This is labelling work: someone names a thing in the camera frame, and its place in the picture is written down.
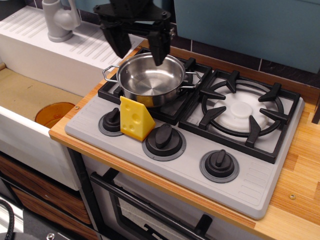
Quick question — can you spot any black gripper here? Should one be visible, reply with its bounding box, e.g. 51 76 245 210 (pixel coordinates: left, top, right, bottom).
93 0 175 66

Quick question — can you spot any stainless steel pot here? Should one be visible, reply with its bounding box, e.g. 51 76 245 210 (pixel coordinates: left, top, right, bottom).
102 52 202 108

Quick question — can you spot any yellow toy cheese wedge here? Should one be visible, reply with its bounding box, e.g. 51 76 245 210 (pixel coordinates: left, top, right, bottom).
120 96 156 142

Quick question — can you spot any black left stove knob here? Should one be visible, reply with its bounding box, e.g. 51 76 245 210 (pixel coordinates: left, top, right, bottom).
98 107 123 137

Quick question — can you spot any black stove knob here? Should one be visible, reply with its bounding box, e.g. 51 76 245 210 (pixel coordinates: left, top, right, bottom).
199 149 240 184
142 123 187 162
98 107 123 137

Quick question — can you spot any black middle stove knob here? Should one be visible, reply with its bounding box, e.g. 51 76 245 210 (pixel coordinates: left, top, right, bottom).
142 123 187 162

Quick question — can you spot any grey toy stove top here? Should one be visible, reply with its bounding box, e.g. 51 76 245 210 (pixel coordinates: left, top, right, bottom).
64 46 306 221

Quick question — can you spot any black right stove knob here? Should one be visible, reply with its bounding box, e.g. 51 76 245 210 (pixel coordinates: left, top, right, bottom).
199 149 240 184

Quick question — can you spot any grey toy faucet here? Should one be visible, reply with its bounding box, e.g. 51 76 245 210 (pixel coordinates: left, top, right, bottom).
42 0 81 43

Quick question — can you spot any black left burner grate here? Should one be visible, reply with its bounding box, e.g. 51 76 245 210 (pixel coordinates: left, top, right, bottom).
98 48 213 125

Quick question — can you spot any black burner grate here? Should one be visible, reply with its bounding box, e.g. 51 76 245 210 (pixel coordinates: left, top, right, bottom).
178 69 301 164
98 48 213 125

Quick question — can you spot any white toy sink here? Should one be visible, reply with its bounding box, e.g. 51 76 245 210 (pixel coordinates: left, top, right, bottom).
0 5 145 192

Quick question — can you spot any orange plastic plate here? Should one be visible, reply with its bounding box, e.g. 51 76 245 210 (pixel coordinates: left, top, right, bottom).
34 102 75 129

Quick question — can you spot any black right burner grate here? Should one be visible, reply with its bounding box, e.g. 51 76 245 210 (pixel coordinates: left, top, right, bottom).
178 69 301 164

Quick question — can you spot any toy oven door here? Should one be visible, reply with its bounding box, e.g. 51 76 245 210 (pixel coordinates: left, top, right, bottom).
89 168 256 240

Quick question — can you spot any upper wooden drawer front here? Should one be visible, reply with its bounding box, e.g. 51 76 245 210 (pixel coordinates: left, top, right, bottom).
0 154 87 215

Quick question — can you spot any wooden drawer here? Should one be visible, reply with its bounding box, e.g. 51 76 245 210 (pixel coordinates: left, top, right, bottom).
12 187 99 240
0 154 87 215

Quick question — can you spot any lower wooden drawer front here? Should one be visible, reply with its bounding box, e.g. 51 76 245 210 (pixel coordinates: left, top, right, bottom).
12 187 99 240

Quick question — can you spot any black oven door handle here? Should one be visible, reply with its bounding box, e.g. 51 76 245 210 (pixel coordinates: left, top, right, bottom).
90 172 212 240

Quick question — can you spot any black braided cable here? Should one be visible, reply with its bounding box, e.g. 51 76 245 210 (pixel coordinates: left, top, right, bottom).
0 198 16 240

